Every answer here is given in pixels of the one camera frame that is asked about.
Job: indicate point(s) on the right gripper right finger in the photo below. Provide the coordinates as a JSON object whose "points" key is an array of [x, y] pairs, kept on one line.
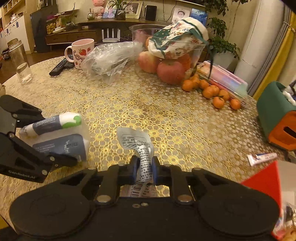
{"points": [[176, 179]]}

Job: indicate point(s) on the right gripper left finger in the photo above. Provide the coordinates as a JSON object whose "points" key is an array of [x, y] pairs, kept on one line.
{"points": [[110, 181]]}

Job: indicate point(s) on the white tissue pack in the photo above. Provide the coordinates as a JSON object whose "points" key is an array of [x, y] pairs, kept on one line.
{"points": [[65, 134]]}

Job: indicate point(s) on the blueberry snack packet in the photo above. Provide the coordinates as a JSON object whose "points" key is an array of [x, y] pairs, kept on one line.
{"points": [[285, 226]]}

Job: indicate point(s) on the small white tube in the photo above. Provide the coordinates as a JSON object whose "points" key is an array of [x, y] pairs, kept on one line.
{"points": [[261, 158]]}

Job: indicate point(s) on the red cardboard box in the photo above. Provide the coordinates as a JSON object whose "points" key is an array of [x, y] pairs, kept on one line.
{"points": [[276, 180]]}

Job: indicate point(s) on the red apple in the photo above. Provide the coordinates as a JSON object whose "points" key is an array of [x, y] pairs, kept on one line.
{"points": [[171, 72], [148, 62]]}

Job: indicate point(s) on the black remote control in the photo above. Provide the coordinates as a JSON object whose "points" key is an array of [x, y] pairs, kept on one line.
{"points": [[64, 64]]}

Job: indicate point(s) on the glass fruit bowl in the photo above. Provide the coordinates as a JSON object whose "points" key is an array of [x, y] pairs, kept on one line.
{"points": [[141, 34]]}

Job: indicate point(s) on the clear plastic bag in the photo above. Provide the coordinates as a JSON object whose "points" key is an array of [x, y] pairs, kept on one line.
{"points": [[107, 61]]}

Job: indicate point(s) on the green orange tissue box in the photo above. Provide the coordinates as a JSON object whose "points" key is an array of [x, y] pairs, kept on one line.
{"points": [[277, 117]]}

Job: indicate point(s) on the pink strawberry mug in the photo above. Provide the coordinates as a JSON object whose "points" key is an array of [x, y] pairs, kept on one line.
{"points": [[80, 49]]}

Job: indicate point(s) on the potted green plant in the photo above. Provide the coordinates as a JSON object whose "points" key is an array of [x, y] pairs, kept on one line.
{"points": [[228, 23]]}

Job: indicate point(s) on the patterned cloth bag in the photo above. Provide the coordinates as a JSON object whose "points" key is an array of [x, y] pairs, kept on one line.
{"points": [[178, 39]]}

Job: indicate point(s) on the wooden tv cabinet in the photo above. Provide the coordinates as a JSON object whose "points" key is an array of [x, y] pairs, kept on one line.
{"points": [[97, 29]]}

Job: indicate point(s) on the blue photo card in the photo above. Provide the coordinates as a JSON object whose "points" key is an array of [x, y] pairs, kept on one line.
{"points": [[199, 15]]}

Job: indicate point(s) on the framed photo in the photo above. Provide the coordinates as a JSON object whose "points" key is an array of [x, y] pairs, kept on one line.
{"points": [[133, 9]]}

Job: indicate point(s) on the black speaker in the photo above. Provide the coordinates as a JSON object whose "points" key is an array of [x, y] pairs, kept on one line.
{"points": [[150, 12]]}

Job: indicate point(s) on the pink pig plush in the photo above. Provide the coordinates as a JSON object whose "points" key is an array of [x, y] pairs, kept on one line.
{"points": [[98, 8]]}

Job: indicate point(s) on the portrait photo frame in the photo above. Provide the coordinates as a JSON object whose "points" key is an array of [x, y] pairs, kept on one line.
{"points": [[180, 14]]}

